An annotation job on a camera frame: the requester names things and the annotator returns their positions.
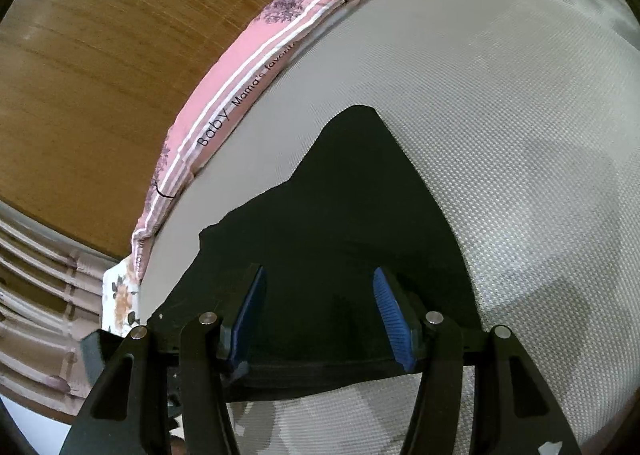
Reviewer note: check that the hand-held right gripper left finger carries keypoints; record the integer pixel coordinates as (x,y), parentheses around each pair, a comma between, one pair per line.
(247,316)

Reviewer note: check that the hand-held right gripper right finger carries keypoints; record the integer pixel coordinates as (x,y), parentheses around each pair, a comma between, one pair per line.
(395,321)

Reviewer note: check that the black pants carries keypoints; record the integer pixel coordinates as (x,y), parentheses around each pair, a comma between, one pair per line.
(340,215)

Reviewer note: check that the white floral pillow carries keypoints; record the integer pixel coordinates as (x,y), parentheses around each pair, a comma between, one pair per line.
(122,300)

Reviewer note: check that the beige curtain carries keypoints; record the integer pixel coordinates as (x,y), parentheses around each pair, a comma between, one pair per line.
(40,285)

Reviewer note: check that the beige bed sheet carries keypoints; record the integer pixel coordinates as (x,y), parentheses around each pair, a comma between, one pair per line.
(500,160)

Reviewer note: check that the pink tree-print bolster pillow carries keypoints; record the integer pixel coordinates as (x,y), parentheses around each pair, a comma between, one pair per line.
(225,100)

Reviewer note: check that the large wooden panel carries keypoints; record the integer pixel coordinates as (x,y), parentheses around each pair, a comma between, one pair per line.
(125,60)

